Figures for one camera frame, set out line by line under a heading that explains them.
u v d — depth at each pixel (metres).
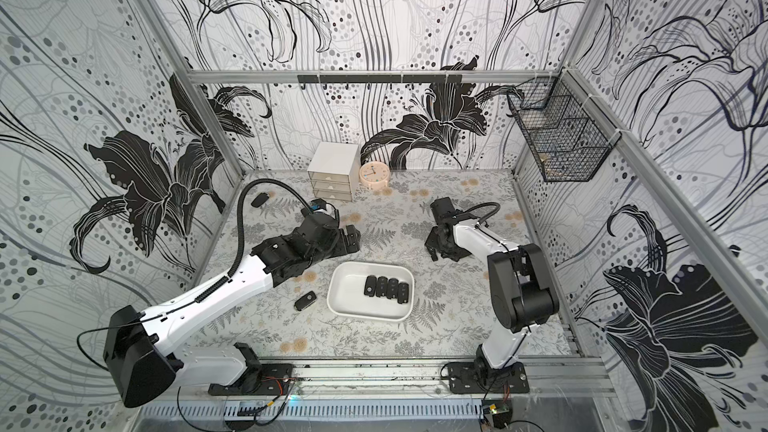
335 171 1.01
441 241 0.78
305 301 0.85
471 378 0.72
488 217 0.66
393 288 0.86
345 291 0.87
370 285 0.87
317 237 0.57
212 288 0.46
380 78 0.91
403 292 0.85
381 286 0.86
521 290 0.48
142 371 0.38
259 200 1.11
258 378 0.66
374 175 1.15
